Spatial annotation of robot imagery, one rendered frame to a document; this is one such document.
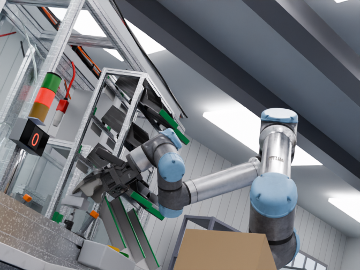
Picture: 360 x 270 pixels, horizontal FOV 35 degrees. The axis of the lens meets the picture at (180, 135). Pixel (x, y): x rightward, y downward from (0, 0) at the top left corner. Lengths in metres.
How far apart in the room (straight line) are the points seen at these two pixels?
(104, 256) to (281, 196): 0.48
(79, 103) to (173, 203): 1.70
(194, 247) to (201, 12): 2.83
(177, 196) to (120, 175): 0.19
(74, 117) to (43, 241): 1.96
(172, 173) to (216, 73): 2.91
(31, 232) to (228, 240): 0.45
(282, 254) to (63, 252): 0.56
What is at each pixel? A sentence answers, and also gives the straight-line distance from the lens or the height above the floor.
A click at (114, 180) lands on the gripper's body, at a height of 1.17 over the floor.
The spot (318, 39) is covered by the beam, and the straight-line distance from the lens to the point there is 3.77.
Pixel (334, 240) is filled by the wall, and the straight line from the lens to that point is 8.64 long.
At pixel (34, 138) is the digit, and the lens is 1.72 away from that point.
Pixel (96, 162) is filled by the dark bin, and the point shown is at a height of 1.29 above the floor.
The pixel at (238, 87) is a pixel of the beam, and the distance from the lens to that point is 4.62.
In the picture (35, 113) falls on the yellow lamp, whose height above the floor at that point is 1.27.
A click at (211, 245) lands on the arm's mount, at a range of 1.41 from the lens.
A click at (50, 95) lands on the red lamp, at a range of 1.76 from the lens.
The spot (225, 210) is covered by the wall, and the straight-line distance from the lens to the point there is 6.87.
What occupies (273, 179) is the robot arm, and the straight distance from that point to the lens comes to 1.47.
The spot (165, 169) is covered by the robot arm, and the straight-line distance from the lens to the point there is 1.62.
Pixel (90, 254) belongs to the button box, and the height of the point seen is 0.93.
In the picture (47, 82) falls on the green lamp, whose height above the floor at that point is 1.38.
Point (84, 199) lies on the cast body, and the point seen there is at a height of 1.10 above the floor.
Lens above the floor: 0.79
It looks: 19 degrees up
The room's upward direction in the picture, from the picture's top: 18 degrees clockwise
